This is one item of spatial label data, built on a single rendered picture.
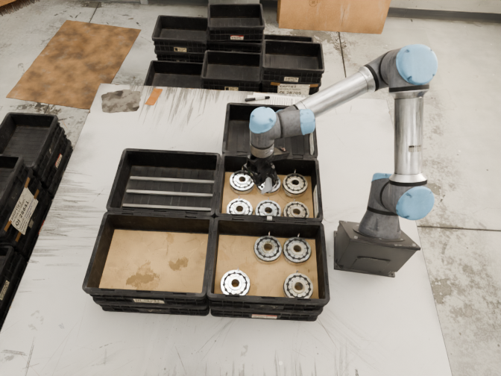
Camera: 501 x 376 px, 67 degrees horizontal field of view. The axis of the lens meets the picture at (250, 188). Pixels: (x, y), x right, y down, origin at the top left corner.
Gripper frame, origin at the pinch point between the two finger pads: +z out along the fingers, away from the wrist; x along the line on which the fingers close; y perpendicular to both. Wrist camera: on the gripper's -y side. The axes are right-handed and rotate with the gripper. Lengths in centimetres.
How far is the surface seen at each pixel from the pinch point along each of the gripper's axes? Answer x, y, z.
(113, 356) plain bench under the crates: 0, 74, 30
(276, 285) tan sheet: 24.7, 18.4, 18.8
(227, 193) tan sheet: -16.3, 5.3, 16.3
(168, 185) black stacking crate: -35.7, 20.2, 15.2
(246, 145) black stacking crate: -30.0, -18.9, 15.6
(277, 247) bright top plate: 15.6, 8.7, 15.4
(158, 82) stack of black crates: -154, -47, 64
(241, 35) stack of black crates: -126, -105, 39
